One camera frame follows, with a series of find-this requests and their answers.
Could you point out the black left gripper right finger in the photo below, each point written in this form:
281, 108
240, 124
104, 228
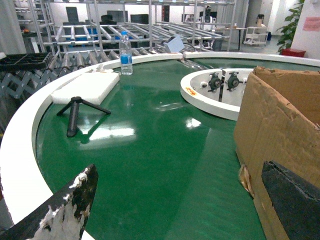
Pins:
295, 200

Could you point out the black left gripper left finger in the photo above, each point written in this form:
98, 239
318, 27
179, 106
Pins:
64, 215

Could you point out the brown cardboard box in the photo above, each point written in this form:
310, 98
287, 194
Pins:
279, 120

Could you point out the green curved conveyor belt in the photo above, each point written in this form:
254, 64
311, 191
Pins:
166, 169

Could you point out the black mini tripod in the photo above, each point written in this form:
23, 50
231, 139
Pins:
74, 106

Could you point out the white foam block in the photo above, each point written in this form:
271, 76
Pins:
92, 87

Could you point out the black plastic tray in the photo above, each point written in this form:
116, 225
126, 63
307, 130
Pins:
25, 62

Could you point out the green potted plant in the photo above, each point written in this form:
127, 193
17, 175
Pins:
288, 30

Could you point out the white rolling cart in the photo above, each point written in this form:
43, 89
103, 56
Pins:
256, 36

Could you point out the metal roller rack shelving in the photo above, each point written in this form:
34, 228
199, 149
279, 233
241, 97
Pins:
75, 45

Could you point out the clear plastic water bottle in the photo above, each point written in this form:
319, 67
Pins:
125, 52

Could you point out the white humanoid robot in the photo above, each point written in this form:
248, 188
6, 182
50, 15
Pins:
206, 21

